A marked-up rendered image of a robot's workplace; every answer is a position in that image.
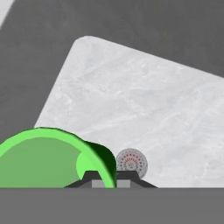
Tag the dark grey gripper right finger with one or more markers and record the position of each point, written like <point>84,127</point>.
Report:
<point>130,176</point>

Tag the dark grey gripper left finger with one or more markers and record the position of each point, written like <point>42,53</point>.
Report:
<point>89,176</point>

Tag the green cup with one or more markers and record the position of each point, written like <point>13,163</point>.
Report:
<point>38,160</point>

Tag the grey sink with pale basin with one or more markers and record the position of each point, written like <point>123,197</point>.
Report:
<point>140,99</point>

